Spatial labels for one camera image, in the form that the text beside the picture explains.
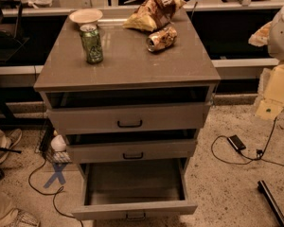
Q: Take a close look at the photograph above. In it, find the grey bottom drawer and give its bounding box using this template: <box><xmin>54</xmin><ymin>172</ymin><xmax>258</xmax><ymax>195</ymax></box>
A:
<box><xmin>73</xmin><ymin>159</ymin><xmax>197</xmax><ymax>221</ymax></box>

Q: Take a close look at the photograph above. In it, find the grey drawer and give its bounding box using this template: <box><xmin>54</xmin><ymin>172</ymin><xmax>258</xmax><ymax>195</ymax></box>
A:
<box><xmin>48</xmin><ymin>86</ymin><xmax>209</xmax><ymax>134</ymax></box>
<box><xmin>73</xmin><ymin>159</ymin><xmax>197</xmax><ymax>221</ymax></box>
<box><xmin>66</xmin><ymin>130</ymin><xmax>197</xmax><ymax>164</ymax></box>

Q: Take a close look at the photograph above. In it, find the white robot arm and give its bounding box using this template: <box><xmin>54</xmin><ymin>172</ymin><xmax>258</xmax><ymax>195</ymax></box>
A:
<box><xmin>248</xmin><ymin>6</ymin><xmax>284</xmax><ymax>120</ymax></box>

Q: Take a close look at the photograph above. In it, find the grey drawer cabinet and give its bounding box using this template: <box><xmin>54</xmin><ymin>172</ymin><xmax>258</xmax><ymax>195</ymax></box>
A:
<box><xmin>33</xmin><ymin>7</ymin><xmax>222</xmax><ymax>163</ymax></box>

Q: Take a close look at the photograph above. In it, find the grey middle drawer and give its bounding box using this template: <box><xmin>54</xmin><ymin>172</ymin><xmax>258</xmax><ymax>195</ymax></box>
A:
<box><xmin>66</xmin><ymin>130</ymin><xmax>197</xmax><ymax>164</ymax></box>

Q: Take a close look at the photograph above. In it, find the grey top drawer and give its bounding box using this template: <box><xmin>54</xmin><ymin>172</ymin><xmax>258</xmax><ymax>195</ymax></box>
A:
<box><xmin>48</xmin><ymin>86</ymin><xmax>209</xmax><ymax>134</ymax></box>

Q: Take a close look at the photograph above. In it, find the black power adapter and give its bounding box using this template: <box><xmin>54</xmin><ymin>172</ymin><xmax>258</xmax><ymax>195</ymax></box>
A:
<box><xmin>227</xmin><ymin>135</ymin><xmax>246</xmax><ymax>151</ymax></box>

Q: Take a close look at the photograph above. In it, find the black bar on floor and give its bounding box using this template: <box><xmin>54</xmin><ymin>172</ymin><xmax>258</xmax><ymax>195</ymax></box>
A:
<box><xmin>257</xmin><ymin>181</ymin><xmax>284</xmax><ymax>227</ymax></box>

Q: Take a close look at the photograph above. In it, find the brown chip bag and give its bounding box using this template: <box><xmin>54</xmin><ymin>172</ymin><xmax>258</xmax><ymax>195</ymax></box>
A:
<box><xmin>123</xmin><ymin>0</ymin><xmax>186</xmax><ymax>32</ymax></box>

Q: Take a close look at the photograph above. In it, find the green soda can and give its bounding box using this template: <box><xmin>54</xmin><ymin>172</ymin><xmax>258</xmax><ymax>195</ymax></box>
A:
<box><xmin>80</xmin><ymin>24</ymin><xmax>103</xmax><ymax>63</ymax></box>

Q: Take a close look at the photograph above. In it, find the white bowl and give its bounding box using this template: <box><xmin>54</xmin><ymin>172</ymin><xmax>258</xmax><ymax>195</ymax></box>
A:
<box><xmin>69</xmin><ymin>9</ymin><xmax>103</xmax><ymax>26</ymax></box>

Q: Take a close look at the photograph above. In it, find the blue tape cross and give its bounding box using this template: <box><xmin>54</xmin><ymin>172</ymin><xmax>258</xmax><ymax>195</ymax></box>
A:
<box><xmin>44</xmin><ymin>163</ymin><xmax>66</xmax><ymax>188</ymax></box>

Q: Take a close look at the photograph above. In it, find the beige shoe upper left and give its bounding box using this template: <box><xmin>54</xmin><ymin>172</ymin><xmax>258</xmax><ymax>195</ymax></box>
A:
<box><xmin>0</xmin><ymin>129</ymin><xmax>22</xmax><ymax>164</ymax></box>

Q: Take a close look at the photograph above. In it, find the patterned shoe lower left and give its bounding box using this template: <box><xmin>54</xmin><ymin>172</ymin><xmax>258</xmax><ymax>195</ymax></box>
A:
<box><xmin>5</xmin><ymin>209</ymin><xmax>40</xmax><ymax>227</ymax></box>

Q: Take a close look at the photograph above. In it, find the black adapter cable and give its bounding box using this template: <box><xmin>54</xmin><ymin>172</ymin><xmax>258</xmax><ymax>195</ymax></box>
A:
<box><xmin>210</xmin><ymin>116</ymin><xmax>284</xmax><ymax>169</ymax></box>

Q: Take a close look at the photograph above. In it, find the black floor cable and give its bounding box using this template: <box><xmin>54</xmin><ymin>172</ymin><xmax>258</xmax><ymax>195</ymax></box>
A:
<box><xmin>27</xmin><ymin>158</ymin><xmax>85</xmax><ymax>227</ymax></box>

